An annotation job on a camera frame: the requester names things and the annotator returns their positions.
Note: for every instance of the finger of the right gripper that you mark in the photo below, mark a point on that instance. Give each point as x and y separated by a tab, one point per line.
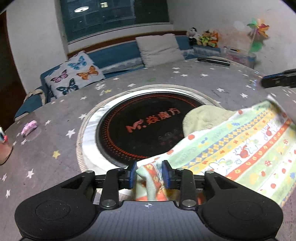
286	79

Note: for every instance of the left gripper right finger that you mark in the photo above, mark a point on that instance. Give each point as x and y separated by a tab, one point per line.
173	178

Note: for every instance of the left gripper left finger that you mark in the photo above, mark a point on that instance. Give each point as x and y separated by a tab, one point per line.
125	178

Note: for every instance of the colourful patterned hooded child jacket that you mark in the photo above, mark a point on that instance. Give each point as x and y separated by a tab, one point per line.
254	147

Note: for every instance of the clear plastic storage box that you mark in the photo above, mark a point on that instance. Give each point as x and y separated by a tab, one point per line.
239	56

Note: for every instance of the colourful paper pinwheel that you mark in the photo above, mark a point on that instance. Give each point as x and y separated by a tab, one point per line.
258	34

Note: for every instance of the round black induction cooker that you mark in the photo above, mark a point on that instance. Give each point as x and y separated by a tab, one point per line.
135	125

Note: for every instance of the black remote control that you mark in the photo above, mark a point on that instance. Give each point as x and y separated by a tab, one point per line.
214	61

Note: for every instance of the orange yellow plush toys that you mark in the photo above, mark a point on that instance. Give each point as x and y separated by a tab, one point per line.
209	39

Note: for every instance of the small pink purple toy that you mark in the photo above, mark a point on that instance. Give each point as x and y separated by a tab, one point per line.
29	127

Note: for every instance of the black white plush toy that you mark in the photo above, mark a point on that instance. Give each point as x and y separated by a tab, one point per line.
193	36

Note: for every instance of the butterfly print cushion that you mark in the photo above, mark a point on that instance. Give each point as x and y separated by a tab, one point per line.
74	74

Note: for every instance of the pink cartoon thermos bottle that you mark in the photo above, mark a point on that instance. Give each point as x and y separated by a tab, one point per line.
5	147

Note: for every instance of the blue sofa bench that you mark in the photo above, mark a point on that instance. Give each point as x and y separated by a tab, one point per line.
113	60

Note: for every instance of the beige plain cushion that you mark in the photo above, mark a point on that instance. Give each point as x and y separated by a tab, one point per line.
159	49

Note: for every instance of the dark wooden door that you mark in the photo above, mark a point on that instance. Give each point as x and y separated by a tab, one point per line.
11	89

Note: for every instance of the dark window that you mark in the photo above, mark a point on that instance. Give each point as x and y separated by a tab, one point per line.
83	18

